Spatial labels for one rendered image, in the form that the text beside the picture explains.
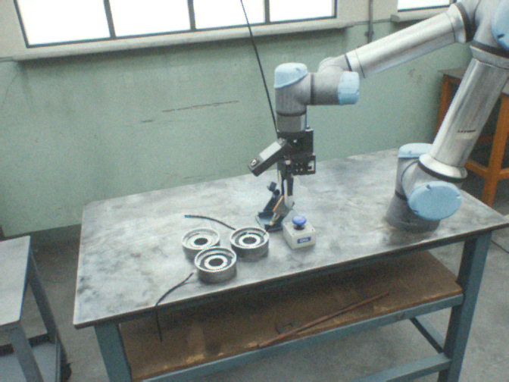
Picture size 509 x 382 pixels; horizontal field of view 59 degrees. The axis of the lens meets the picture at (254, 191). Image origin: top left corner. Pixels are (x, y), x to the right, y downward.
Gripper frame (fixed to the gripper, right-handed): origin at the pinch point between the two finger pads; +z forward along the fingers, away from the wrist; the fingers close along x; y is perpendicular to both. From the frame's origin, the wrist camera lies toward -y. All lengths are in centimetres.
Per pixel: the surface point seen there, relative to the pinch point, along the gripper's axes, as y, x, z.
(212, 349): -24.4, -7.7, 38.2
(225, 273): -19.1, -11.4, 10.4
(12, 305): -77, 12, 25
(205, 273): -23.8, -10.5, 10.1
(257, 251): -9.4, -4.7, 10.5
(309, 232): 5.7, -3.2, 8.7
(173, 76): -16, 160, 0
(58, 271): -96, 126, 93
